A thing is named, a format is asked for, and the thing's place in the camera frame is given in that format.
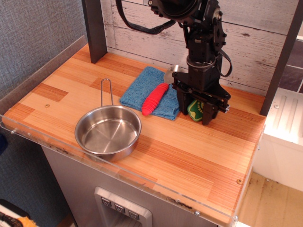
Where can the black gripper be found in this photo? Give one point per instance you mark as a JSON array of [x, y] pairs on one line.
[[201, 84]]

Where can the green toy pepper half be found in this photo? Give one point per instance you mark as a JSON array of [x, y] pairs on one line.
[[195, 110]]

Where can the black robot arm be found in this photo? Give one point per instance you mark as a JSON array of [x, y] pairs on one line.
[[201, 21]]

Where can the blue folded cloth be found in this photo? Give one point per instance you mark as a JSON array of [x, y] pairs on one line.
[[145, 83]]

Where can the stainless steel pan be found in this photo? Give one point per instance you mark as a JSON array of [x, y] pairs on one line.
[[110, 132]]

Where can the silver dispenser button panel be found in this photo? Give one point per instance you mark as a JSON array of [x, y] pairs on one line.
[[116, 211]]

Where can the clear acrylic edge guard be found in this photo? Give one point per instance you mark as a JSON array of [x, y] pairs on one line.
[[200, 169]]

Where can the orange object bottom left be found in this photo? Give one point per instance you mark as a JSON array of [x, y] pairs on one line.
[[26, 222]]

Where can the red handled metal spoon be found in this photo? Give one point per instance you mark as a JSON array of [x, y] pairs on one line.
[[154, 98]]

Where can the dark right shelf post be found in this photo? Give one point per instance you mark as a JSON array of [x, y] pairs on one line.
[[283, 59]]

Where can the dark shelf post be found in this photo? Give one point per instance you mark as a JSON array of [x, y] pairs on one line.
[[283, 59], [94, 24]]

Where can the dark left shelf post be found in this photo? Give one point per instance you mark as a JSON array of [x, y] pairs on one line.
[[94, 24]]

